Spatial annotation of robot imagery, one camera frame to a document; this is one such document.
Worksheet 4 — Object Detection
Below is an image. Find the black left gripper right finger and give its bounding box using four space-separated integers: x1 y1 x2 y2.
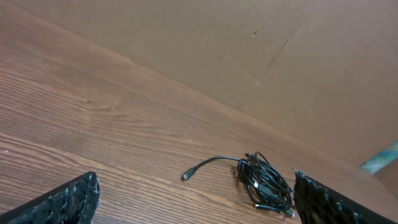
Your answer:
294 170 397 224

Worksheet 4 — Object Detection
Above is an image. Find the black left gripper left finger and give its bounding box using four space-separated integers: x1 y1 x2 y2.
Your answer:
1 172 100 224

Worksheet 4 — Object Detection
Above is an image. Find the thick black usb cable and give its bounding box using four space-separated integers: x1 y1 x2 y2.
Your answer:
237 151 296 218

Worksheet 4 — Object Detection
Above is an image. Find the brown cardboard back panel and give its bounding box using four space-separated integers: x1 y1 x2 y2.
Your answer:
17 0 397 164

